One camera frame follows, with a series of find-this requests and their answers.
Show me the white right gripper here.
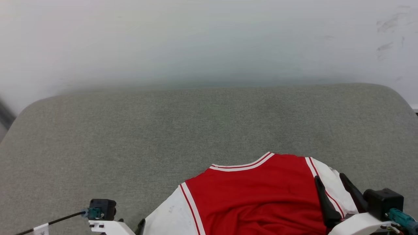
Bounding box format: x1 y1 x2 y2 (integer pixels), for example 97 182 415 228
314 173 397 235

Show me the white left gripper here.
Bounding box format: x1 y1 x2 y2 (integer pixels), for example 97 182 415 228
89 219 146 235

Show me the red and white jersey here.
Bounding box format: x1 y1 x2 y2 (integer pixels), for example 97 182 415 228
144 152 360 235

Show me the grey fabric pad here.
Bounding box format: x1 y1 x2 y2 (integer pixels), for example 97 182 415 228
0 83 418 235

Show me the teal left camera connector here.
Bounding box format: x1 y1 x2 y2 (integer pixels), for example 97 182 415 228
82 208 103 220

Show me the teal camera connector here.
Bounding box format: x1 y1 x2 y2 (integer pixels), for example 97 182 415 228
385 208 418 235
82 208 103 220

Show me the teal right camera connector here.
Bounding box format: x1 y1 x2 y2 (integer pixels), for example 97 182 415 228
385 208 418 235

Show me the thin black left camera cable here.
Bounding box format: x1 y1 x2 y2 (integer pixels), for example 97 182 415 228
15 211 87 235

